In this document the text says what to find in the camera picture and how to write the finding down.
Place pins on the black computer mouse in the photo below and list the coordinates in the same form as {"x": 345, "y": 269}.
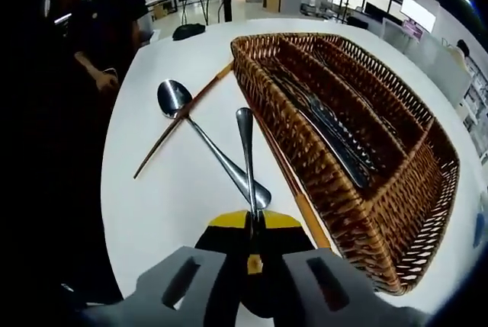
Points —
{"x": 188, "y": 31}

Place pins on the white display screen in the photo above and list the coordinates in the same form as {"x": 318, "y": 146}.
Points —
{"x": 418, "y": 13}

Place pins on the brown wicker storage basket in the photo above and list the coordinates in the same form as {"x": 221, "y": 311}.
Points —
{"x": 328, "y": 209}

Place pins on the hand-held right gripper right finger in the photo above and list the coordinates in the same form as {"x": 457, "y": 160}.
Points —
{"x": 289, "y": 266}

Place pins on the frosted white partition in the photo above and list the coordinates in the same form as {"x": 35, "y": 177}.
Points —
{"x": 434, "y": 68}

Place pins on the blue object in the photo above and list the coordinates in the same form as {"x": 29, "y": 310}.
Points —
{"x": 479, "y": 228}

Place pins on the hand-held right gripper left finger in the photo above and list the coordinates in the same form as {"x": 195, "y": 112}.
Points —
{"x": 225, "y": 266}

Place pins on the wooden chopstick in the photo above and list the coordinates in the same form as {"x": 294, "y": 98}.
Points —
{"x": 160, "y": 148}
{"x": 301, "y": 197}

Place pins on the steel spoon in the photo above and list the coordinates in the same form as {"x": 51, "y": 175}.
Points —
{"x": 246, "y": 144}
{"x": 175, "y": 98}

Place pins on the wide black monitor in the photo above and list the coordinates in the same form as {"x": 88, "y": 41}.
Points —
{"x": 376, "y": 12}

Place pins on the wooden cabinet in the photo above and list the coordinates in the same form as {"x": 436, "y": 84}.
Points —
{"x": 272, "y": 1}

